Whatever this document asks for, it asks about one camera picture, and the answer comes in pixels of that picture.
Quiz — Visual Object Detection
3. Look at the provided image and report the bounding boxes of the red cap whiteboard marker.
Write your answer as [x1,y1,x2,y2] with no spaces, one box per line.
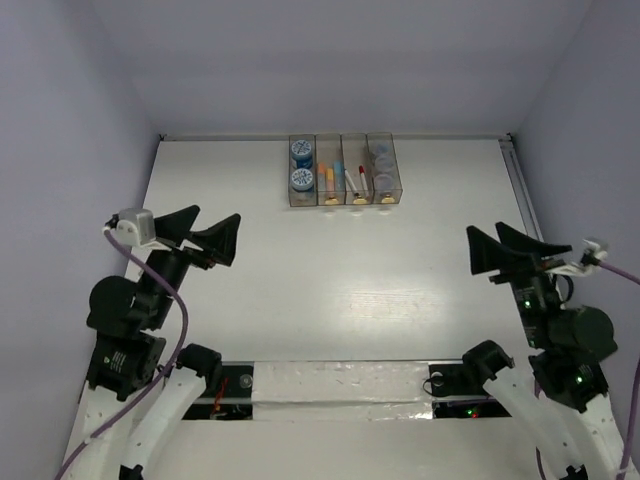
[358,165,368,191]

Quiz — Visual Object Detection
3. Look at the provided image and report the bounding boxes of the blue slime jar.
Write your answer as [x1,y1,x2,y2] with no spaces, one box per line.
[289,139,314,169]
[290,168,315,193]

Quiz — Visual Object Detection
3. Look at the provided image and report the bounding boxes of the black cap whiteboard marker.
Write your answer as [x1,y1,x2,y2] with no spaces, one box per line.
[344,170,360,197]

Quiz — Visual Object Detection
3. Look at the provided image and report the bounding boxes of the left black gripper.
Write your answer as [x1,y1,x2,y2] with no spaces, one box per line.
[144,202,243,324]

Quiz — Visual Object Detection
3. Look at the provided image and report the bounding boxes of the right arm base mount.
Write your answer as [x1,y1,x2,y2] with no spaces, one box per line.
[422,363,510,420]

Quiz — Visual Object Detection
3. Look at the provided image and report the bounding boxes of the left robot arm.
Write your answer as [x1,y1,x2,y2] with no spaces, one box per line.
[56,205,241,479]

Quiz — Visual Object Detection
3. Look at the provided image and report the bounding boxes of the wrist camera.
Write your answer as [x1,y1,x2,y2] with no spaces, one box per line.
[103,208,156,248]
[549,238,609,277]

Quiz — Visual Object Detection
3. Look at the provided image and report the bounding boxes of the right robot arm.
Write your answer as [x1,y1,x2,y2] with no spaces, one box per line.
[460,222,639,479]

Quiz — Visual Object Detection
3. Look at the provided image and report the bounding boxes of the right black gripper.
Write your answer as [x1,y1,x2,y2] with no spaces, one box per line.
[464,219,568,345]

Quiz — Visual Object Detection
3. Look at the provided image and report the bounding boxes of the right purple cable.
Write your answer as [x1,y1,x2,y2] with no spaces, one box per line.
[534,259,640,480]

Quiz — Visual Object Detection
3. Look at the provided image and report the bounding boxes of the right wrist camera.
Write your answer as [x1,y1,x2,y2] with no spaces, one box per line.
[549,238,609,277]

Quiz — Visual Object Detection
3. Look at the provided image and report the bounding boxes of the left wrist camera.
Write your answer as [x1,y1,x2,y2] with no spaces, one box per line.
[103,208,156,248]

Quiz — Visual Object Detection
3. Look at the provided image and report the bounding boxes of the clear drawer bin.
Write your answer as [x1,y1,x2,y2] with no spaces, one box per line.
[366,132,403,205]
[315,134,346,207]
[287,134,317,207]
[341,133,373,206]

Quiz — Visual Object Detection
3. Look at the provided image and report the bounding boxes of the blue highlighter pen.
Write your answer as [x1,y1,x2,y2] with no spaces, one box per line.
[333,161,345,192]

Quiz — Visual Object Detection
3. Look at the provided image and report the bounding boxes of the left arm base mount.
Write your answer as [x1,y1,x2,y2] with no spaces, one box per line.
[183,362,254,421]

